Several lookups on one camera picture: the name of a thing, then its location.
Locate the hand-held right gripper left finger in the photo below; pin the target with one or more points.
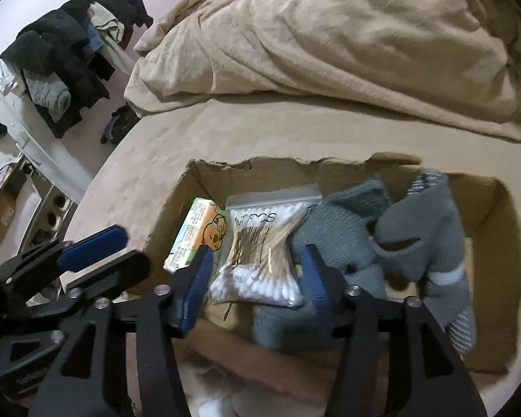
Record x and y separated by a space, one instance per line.
196 289

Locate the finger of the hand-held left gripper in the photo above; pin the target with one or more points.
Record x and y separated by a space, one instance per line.
93 246
113 271

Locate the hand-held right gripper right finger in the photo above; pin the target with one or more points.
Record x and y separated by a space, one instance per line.
316 289

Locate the bag of cotton swabs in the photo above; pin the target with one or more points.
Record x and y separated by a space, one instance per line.
260 243

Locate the brown cardboard box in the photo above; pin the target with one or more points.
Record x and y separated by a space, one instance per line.
490 226

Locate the grey perforated panel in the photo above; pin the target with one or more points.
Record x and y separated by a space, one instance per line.
52 213

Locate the bear print tissue packet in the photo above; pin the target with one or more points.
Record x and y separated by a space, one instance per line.
191 230

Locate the grey knit socks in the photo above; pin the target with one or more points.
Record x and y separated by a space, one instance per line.
330 226

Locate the small cardboard box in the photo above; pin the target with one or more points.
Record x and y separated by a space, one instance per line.
2 208

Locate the white clothes rack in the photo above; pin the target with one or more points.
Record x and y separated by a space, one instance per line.
47 156

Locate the dark bag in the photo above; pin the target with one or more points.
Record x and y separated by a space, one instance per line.
121 124

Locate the grey sweater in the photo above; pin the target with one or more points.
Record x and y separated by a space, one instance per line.
50 95

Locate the white garment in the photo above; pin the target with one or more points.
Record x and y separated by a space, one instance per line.
119 54

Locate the pile of dark clothes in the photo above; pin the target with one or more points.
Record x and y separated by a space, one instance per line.
56 47

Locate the beige garment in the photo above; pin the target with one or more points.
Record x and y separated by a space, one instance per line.
106 19

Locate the beige blanket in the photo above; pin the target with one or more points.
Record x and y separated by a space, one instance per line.
330 43

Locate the black garment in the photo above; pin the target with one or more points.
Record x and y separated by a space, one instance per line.
117 0

